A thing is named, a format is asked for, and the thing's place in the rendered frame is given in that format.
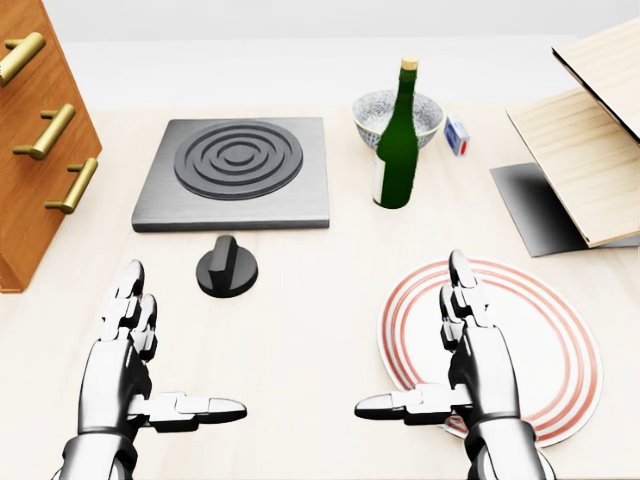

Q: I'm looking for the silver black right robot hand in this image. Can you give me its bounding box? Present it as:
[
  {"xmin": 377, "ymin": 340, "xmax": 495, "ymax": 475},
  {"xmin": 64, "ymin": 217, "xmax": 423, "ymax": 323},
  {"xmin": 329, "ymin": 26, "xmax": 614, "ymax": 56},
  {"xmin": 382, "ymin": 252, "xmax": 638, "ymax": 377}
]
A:
[{"xmin": 354, "ymin": 249, "xmax": 522, "ymax": 434}]

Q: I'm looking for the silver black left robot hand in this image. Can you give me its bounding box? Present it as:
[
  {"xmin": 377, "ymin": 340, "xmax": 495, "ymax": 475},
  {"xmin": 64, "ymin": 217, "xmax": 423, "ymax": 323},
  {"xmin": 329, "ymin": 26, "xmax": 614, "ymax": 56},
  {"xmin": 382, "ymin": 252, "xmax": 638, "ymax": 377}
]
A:
[{"xmin": 77, "ymin": 259, "xmax": 248, "ymax": 435}]

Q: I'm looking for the round black stove knob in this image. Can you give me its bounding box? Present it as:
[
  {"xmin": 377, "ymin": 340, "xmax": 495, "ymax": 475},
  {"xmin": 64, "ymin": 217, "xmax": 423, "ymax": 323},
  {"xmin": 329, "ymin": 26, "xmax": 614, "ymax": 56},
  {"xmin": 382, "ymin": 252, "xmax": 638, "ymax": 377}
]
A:
[{"xmin": 195, "ymin": 234, "xmax": 260, "ymax": 299}]

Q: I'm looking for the flat dark grey stove plate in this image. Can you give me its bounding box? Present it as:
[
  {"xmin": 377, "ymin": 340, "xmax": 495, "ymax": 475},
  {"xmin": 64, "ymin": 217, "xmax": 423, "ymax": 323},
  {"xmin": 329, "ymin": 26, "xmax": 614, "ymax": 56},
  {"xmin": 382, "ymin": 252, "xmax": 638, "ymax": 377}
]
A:
[{"xmin": 131, "ymin": 117, "xmax": 331, "ymax": 233}]

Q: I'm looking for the white plate with red rings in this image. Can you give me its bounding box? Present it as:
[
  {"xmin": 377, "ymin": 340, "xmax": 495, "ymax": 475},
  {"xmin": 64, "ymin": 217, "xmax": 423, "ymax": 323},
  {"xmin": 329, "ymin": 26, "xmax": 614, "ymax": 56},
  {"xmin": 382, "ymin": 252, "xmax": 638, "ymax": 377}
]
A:
[{"xmin": 376, "ymin": 257, "xmax": 604, "ymax": 449}]

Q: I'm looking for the wooden cabinet with drawers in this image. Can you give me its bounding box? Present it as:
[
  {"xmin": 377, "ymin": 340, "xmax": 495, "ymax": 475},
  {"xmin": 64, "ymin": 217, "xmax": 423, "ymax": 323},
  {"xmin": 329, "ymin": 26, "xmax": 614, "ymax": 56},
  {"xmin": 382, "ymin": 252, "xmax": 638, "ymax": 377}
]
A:
[{"xmin": 0, "ymin": 0, "xmax": 104, "ymax": 295}]

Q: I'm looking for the small blue white printed box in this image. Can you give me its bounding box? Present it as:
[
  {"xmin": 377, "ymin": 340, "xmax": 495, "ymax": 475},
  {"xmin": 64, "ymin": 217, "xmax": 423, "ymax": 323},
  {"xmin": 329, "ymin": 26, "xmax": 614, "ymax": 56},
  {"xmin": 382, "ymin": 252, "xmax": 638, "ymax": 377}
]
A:
[{"xmin": 443, "ymin": 115, "xmax": 472, "ymax": 158}]

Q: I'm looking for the green glass bottle with cork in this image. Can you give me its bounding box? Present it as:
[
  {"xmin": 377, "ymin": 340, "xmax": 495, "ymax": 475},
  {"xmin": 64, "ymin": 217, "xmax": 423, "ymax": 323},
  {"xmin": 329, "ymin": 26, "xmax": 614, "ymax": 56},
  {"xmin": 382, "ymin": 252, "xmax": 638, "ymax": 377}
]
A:
[{"xmin": 371, "ymin": 55, "xmax": 421, "ymax": 210}]

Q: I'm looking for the pale wooden slat tray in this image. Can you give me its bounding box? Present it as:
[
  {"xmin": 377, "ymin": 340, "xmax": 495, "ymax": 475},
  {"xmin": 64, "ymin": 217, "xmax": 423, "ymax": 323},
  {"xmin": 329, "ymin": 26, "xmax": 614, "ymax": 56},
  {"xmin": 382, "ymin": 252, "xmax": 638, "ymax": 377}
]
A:
[{"xmin": 489, "ymin": 17, "xmax": 640, "ymax": 259}]

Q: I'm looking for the patterned grey ceramic bowl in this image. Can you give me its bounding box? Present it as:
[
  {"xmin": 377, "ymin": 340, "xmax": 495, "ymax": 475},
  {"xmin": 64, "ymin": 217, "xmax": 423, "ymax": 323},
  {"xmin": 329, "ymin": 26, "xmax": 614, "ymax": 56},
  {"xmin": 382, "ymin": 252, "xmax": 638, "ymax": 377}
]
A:
[{"xmin": 351, "ymin": 89, "xmax": 446, "ymax": 151}]

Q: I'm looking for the brass drawer handle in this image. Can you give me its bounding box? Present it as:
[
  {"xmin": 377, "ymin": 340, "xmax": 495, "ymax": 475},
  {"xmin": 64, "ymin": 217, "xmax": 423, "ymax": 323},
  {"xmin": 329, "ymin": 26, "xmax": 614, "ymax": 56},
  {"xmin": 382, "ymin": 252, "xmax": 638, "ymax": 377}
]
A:
[
  {"xmin": 12, "ymin": 103, "xmax": 77, "ymax": 162},
  {"xmin": 44, "ymin": 157, "xmax": 100, "ymax": 216},
  {"xmin": 0, "ymin": 31, "xmax": 47, "ymax": 89}
]

